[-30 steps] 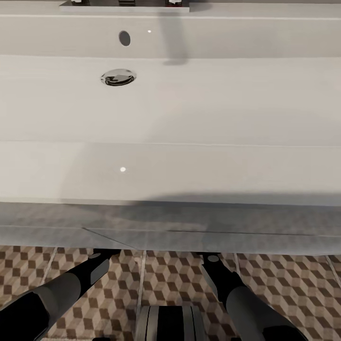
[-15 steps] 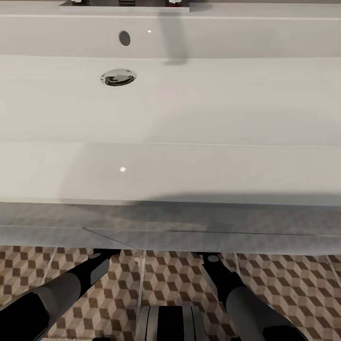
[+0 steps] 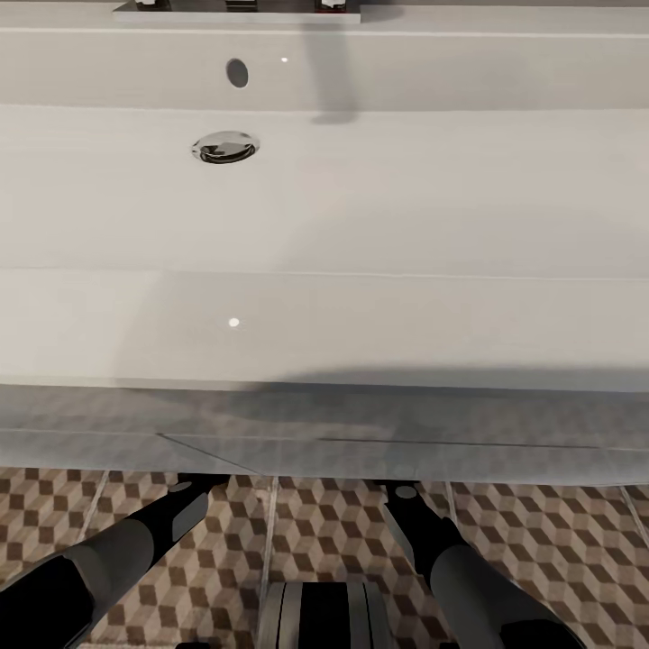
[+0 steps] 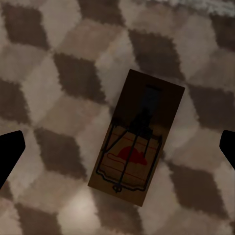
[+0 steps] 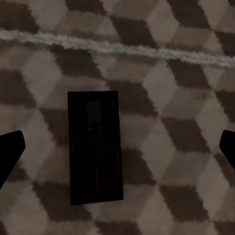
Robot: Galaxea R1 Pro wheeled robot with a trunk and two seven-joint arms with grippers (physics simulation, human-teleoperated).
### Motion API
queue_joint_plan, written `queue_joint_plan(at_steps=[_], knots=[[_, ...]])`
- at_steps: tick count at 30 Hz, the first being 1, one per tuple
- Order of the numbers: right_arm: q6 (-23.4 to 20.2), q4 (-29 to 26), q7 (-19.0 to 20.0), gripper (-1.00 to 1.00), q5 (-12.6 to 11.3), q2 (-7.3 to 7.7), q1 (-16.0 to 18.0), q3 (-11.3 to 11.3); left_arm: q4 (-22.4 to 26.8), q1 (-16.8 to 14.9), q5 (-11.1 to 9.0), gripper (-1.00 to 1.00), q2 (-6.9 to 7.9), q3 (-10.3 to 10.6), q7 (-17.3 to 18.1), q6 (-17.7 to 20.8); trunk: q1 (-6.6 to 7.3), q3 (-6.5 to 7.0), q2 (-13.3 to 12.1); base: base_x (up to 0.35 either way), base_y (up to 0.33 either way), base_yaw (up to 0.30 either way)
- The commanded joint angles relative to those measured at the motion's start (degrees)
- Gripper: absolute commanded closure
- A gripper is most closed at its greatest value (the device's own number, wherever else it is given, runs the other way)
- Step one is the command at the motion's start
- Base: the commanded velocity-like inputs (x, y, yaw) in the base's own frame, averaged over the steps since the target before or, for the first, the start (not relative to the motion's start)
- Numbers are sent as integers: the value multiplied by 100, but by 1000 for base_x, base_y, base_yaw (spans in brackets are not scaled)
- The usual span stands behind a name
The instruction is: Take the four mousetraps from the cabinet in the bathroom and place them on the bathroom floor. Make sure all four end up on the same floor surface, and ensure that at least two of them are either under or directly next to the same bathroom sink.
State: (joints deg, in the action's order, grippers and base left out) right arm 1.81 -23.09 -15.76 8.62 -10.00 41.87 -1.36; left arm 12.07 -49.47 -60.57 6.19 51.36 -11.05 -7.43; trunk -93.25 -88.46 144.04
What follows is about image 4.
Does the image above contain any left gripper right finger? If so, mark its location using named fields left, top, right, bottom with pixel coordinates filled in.
left=219, top=130, right=235, bottom=170

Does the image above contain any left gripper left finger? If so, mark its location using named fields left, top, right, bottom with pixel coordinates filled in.
left=0, top=130, right=25, bottom=189

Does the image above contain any mousetrap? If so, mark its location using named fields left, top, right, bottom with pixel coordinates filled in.
left=88, top=69, right=186, bottom=207

